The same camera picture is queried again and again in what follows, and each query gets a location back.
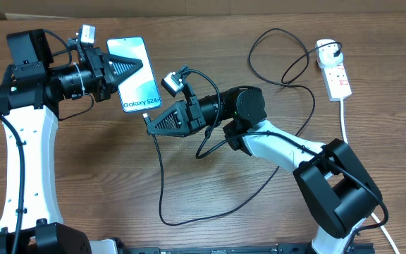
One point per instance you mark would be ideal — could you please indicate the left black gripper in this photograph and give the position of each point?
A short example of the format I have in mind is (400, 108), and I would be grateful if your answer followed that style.
(104, 63)

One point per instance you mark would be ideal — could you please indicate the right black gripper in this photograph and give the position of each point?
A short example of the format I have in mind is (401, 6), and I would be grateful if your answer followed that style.
(184, 121)

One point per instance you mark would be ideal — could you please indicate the blue Galaxy smartphone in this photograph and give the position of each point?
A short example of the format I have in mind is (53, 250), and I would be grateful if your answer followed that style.
(139, 91)

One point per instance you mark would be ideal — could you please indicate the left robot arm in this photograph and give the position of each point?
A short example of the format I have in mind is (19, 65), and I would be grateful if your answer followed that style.
(30, 93)

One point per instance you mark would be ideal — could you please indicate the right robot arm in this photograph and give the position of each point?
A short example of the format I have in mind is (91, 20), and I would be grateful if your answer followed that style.
(337, 189)

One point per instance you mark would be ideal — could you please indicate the white charger plug adapter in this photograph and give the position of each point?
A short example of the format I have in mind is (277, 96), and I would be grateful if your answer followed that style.
(328, 53)

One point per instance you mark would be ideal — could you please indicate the white power strip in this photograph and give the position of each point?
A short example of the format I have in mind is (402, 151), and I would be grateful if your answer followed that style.
(336, 82)

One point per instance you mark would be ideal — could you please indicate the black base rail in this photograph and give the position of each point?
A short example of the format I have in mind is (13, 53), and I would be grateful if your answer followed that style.
(217, 250)

